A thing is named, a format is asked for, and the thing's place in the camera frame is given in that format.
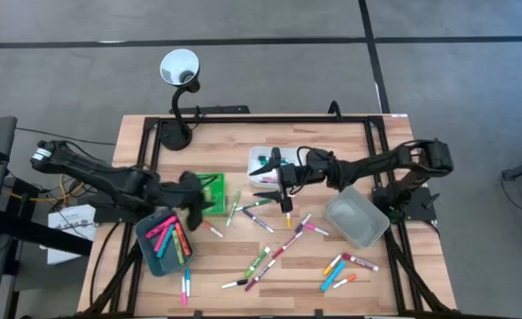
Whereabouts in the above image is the black gooseneck desk lamp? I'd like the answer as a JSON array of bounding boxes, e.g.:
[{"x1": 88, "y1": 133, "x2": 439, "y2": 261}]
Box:
[{"x1": 159, "y1": 47, "x2": 201, "y2": 152}]

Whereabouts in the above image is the purple small marker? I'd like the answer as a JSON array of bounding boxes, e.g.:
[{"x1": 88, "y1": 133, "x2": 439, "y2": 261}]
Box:
[{"x1": 295, "y1": 213, "x2": 313, "y2": 234}]

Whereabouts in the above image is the clear plastic bin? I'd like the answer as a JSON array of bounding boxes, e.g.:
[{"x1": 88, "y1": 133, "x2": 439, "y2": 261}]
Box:
[{"x1": 323, "y1": 185, "x2": 391, "y2": 249}]

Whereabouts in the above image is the black power strip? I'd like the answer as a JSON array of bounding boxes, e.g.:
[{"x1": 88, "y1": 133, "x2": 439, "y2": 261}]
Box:
[{"x1": 168, "y1": 105, "x2": 251, "y2": 116}]

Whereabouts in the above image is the pink highlighter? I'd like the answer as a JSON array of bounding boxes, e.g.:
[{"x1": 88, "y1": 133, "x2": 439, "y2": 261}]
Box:
[
  {"x1": 153, "y1": 224, "x2": 172, "y2": 253},
  {"x1": 144, "y1": 215, "x2": 178, "y2": 240}
]

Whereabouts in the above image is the teal plastic bin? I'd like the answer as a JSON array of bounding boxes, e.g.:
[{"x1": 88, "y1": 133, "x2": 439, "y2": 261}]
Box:
[{"x1": 134, "y1": 207, "x2": 196, "y2": 278}]

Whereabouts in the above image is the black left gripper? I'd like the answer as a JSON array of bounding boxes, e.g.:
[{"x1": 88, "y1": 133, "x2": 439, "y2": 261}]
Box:
[{"x1": 171, "y1": 171, "x2": 220, "y2": 232}]

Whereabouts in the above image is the green thin marker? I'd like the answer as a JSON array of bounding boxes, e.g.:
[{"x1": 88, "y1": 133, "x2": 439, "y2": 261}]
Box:
[{"x1": 234, "y1": 198, "x2": 273, "y2": 213}]

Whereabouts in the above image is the black floor cable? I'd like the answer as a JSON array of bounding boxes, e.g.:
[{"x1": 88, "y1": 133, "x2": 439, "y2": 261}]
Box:
[{"x1": 15, "y1": 127, "x2": 118, "y2": 148}]

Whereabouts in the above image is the white plastic bin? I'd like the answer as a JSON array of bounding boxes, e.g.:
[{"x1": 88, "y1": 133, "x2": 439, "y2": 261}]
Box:
[{"x1": 247, "y1": 145, "x2": 307, "y2": 190}]

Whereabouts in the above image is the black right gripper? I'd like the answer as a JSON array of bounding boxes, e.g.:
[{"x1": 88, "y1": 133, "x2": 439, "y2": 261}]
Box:
[{"x1": 247, "y1": 147, "x2": 333, "y2": 214}]

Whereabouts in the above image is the red whiteboard marker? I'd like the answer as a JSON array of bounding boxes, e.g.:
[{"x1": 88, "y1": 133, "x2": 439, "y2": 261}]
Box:
[{"x1": 341, "y1": 253, "x2": 380, "y2": 273}]

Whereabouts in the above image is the blue highlighter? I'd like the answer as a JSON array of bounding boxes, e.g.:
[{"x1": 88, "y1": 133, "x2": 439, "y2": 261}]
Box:
[
  {"x1": 156, "y1": 225, "x2": 176, "y2": 260},
  {"x1": 319, "y1": 260, "x2": 347, "y2": 293}
]

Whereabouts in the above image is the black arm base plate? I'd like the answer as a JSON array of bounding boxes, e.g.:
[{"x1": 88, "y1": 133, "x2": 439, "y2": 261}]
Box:
[
  {"x1": 92, "y1": 194, "x2": 158, "y2": 224},
  {"x1": 371, "y1": 184, "x2": 441, "y2": 223}
]

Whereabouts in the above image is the green plastic mesh basket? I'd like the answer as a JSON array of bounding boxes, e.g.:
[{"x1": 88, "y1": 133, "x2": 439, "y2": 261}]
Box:
[{"x1": 192, "y1": 172, "x2": 227, "y2": 217}]

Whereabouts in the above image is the purple thin marker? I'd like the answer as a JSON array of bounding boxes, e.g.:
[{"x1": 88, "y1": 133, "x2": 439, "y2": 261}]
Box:
[{"x1": 242, "y1": 208, "x2": 276, "y2": 234}]

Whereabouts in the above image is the red thin marker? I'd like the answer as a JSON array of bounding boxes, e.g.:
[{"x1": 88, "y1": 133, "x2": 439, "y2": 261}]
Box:
[{"x1": 271, "y1": 230, "x2": 304, "y2": 260}]

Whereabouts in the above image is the black small marker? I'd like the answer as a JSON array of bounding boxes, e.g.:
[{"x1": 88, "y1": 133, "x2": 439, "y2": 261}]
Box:
[{"x1": 221, "y1": 278, "x2": 249, "y2": 290}]

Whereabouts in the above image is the black desk stand beam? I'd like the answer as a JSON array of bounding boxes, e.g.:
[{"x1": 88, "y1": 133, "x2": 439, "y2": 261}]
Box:
[{"x1": 0, "y1": 175, "x2": 94, "y2": 258}]

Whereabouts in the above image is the yellow cable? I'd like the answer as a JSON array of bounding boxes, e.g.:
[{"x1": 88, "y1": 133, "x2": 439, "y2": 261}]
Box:
[{"x1": 2, "y1": 175, "x2": 89, "y2": 207}]

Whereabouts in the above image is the orange small marker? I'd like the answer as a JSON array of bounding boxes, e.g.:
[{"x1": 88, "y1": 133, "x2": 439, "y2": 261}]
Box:
[
  {"x1": 331, "y1": 273, "x2": 358, "y2": 290},
  {"x1": 203, "y1": 221, "x2": 224, "y2": 238}
]

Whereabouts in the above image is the slim green highlighter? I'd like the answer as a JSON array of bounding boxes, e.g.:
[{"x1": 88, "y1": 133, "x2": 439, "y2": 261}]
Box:
[{"x1": 225, "y1": 190, "x2": 242, "y2": 228}]

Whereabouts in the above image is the white paper sheet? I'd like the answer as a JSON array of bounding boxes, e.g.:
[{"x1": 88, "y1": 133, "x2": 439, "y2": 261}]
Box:
[{"x1": 46, "y1": 203, "x2": 97, "y2": 266}]

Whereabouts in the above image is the light green highlighter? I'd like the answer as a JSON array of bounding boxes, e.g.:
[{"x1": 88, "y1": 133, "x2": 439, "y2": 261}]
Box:
[{"x1": 172, "y1": 229, "x2": 185, "y2": 266}]

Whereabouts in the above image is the orange highlighter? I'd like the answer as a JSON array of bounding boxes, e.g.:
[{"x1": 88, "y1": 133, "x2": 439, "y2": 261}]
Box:
[{"x1": 175, "y1": 222, "x2": 192, "y2": 258}]

